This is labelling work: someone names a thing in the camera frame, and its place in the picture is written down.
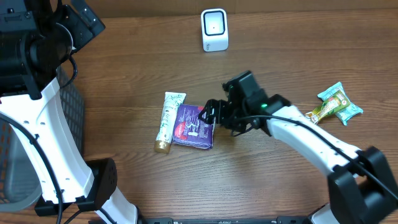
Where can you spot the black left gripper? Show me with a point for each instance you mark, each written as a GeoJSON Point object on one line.
{"type": "Point", "coordinates": [79, 37]}

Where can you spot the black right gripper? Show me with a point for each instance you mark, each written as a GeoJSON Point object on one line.
{"type": "Point", "coordinates": [224, 116]}

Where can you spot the purple pad package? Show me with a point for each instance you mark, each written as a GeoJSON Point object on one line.
{"type": "Point", "coordinates": [189, 130]}

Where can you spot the white cream tube gold cap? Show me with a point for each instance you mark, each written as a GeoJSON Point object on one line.
{"type": "Point", "coordinates": [172, 101]}

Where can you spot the green yellow juice pouch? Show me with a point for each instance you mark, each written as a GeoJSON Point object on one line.
{"type": "Point", "coordinates": [335, 103]}

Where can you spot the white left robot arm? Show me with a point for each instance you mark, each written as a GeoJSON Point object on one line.
{"type": "Point", "coordinates": [36, 38]}

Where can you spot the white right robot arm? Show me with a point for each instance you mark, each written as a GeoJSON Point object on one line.
{"type": "Point", "coordinates": [361, 186]}

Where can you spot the white barcode scanner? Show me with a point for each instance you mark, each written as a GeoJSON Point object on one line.
{"type": "Point", "coordinates": [214, 29]}

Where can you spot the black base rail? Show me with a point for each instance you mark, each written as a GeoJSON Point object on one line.
{"type": "Point", "coordinates": [278, 220]}

